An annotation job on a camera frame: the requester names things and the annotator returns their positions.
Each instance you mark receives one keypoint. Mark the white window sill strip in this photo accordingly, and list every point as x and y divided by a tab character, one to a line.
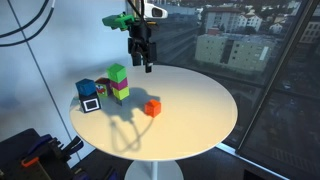
246	160

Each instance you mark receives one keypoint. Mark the magenta block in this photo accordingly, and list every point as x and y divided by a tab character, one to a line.
120	84

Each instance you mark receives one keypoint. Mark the dark slanted window frame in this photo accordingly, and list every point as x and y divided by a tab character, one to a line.
276	76

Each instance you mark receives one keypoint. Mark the yellow-green block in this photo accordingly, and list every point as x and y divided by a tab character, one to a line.
121	93

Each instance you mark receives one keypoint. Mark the orange block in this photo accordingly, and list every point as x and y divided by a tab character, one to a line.
152	108

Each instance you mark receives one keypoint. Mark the blue block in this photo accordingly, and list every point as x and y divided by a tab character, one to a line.
85	87

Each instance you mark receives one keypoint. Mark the pale green building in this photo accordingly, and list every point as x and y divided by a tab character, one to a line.
233	51

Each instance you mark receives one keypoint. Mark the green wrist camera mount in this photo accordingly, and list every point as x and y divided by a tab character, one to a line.
116	21

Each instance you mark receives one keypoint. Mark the white table pedestal base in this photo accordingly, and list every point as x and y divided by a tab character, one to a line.
153	170

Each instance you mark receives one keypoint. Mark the black and white patterned cube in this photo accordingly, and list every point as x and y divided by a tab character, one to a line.
90	104

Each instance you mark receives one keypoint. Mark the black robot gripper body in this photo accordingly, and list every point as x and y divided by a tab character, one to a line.
141	38

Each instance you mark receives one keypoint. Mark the black clamp rack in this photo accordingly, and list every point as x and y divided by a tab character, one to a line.
20	156

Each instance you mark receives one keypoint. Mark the white red-roofed building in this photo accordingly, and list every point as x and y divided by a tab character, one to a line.
226	18

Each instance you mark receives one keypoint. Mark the black spring clamp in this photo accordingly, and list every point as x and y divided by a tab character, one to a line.
74	145

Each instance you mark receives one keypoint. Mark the colourful cartoon picture cube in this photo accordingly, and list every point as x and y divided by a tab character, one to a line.
103	87

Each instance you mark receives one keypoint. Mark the bright green block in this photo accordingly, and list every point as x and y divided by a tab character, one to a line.
117	73

